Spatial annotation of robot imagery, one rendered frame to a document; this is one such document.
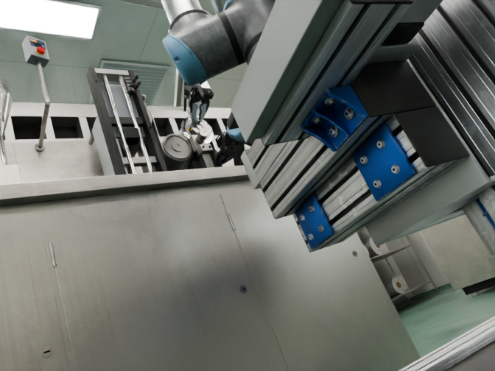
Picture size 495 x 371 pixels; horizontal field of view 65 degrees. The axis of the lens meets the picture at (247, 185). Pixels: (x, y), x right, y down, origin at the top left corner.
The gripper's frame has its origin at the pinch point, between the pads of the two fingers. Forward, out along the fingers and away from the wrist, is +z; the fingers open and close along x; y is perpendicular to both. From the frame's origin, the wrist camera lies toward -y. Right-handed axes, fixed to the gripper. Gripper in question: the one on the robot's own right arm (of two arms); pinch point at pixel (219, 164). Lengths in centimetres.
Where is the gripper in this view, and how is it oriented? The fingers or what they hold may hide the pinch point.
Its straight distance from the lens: 167.2
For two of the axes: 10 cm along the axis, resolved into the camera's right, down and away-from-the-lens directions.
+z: -4.8, 4.9, 7.2
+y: -3.6, -8.6, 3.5
